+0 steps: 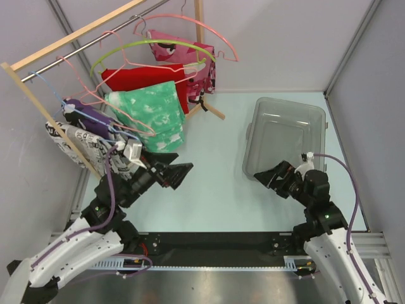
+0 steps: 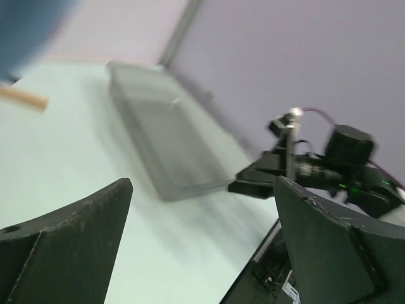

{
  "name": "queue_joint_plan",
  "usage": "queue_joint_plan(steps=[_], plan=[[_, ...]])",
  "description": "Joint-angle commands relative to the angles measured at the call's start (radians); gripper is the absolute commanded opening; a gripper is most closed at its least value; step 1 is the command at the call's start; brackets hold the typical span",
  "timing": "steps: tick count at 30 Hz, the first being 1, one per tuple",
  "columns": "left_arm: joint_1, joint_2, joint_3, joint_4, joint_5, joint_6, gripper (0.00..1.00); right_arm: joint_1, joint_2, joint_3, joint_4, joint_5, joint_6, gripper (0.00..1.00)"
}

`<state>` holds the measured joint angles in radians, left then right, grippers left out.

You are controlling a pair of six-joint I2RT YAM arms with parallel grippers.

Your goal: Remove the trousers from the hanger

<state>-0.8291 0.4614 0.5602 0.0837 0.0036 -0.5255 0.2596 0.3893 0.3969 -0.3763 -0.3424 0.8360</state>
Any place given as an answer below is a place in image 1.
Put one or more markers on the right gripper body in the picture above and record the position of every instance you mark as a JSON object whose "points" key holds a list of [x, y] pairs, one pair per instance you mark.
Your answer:
{"points": [[292, 184]]}

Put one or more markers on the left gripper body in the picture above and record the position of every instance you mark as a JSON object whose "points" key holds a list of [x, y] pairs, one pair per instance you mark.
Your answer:
{"points": [[145, 178]]}

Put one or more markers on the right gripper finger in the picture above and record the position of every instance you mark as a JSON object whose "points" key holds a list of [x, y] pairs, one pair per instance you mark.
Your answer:
{"points": [[271, 179], [281, 170]]}

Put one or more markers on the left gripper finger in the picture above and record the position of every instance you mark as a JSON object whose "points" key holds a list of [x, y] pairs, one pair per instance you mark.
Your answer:
{"points": [[175, 174], [159, 158]]}

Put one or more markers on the pink wire hanger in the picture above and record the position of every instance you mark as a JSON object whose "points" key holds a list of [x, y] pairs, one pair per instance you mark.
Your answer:
{"points": [[100, 101]]}

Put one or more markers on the purple camouflage trousers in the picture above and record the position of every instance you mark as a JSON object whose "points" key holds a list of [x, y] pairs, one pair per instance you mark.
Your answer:
{"points": [[88, 118]]}

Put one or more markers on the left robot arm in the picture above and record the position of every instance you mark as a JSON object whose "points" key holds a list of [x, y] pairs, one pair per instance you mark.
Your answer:
{"points": [[99, 232]]}

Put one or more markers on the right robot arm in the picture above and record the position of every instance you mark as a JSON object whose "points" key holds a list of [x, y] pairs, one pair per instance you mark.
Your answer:
{"points": [[325, 236]]}

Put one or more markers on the green white tie-dye trousers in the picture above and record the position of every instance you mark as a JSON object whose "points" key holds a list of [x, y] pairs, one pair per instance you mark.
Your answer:
{"points": [[154, 113]]}

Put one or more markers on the black white patterned trousers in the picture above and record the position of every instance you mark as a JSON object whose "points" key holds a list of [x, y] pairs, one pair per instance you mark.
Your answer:
{"points": [[94, 149]]}

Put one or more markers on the red trousers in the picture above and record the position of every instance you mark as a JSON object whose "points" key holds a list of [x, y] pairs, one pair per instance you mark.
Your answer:
{"points": [[137, 78]]}

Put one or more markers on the pink camouflage trousers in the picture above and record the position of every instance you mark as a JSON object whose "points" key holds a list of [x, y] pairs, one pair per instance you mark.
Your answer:
{"points": [[199, 64]]}

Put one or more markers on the grey plastic bin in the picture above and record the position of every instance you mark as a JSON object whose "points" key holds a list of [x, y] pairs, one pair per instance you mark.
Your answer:
{"points": [[282, 130]]}

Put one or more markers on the metal hanging rod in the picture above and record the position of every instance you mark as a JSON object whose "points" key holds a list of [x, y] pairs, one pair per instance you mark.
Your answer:
{"points": [[88, 41]]}

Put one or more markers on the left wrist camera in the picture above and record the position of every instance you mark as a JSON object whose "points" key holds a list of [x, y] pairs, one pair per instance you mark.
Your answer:
{"points": [[132, 150]]}

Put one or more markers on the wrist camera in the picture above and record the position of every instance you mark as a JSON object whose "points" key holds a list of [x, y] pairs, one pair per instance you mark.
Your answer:
{"points": [[132, 150], [307, 163]]}

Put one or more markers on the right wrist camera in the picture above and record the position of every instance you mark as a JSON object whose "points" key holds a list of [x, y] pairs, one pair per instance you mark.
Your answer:
{"points": [[307, 163]]}

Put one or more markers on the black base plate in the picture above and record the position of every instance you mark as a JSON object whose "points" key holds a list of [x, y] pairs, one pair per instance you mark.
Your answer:
{"points": [[219, 249]]}

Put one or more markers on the wooden clothes rack frame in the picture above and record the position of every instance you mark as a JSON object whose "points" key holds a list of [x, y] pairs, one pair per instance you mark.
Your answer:
{"points": [[27, 152]]}

